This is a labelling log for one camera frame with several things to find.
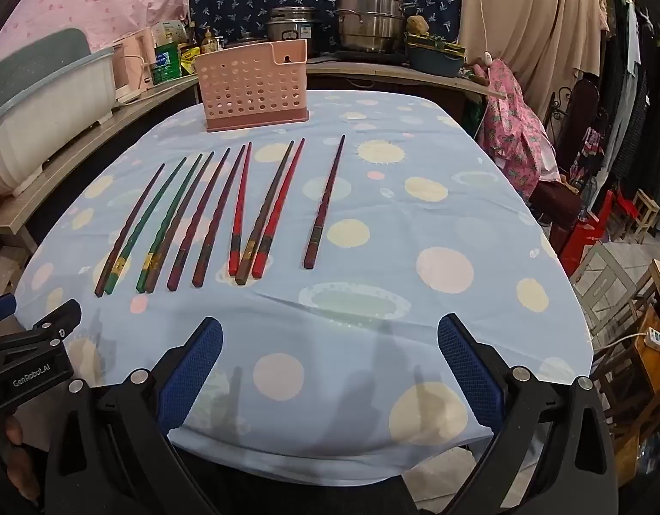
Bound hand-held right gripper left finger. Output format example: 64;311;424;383
43;316;226;515

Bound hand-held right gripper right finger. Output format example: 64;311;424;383
437;315;619;515

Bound dark brown chopstick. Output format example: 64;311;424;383
146;151;215;295
94;164;166;298
234;140;295;286

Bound green chopstick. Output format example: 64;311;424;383
104;157;188;296
137;153;203;294

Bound maroon chopstick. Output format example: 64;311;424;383
192;145;247;288
303;134;347;270
167;147;231;291

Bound red chopstick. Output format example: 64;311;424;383
251;138;306;280
228;142;253;278

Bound pink perforated utensil basket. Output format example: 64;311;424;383
194;39;310;133

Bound person's left hand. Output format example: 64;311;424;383
1;412;43;508

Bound blue dotted tablecloth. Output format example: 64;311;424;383
15;88;593;486

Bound red plastic stool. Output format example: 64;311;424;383
558;190;615;274

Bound white dish rack bin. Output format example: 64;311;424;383
0;28;121;197

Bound small wooden stool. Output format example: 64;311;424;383
627;190;660;243

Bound white blender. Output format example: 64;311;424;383
112;43;144;104

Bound pink floral garment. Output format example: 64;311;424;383
479;59;557;199

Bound pink electric kettle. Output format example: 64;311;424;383
127;29;159;89

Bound green detergent bottle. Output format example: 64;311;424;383
152;42;181;85

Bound black metal chair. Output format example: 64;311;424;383
544;79;602;173

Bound blue bowl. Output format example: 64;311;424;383
405;47;465;78

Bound white carton box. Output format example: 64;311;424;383
152;20;187;46

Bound hanging clothes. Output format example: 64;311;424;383
598;0;660;194

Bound black induction cooker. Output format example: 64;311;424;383
330;49;408;63

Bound small pot with glass lid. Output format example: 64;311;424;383
225;32;267;50

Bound beige curtain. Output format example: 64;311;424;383
459;0;612;113

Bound steel rice cooker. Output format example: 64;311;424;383
266;6;321;44

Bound steel steamer pot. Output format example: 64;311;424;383
335;0;417;53

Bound navy leaf print cloth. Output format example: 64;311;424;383
189;0;462;60

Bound white corded switch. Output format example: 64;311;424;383
468;0;495;119

